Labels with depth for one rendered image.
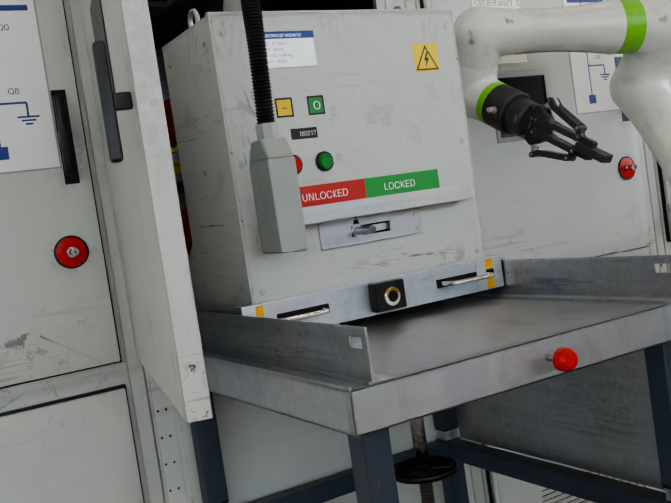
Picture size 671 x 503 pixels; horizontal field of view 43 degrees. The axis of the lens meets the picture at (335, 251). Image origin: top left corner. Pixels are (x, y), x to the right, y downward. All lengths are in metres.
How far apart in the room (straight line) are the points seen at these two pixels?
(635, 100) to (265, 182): 1.03
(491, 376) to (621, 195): 1.23
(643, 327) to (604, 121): 1.03
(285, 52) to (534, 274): 0.59
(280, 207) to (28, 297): 0.49
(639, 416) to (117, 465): 0.90
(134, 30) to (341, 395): 0.48
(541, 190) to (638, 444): 0.78
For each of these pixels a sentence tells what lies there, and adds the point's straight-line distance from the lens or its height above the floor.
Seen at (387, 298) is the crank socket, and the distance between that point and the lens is 1.47.
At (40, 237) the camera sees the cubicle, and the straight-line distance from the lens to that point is 1.56.
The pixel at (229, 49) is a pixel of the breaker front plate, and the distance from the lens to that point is 1.42.
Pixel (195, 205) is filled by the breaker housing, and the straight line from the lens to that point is 1.55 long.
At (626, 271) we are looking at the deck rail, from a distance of 1.45.
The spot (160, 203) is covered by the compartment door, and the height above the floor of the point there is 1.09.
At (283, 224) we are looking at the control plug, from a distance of 1.29.
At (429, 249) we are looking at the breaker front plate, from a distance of 1.57.
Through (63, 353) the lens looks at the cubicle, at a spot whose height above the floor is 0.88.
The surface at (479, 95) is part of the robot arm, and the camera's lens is 1.85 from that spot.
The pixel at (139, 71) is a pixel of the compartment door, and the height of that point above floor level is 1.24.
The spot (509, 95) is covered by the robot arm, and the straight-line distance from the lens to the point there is 1.82.
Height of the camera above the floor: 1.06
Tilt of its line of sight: 3 degrees down
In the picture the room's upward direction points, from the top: 8 degrees counter-clockwise
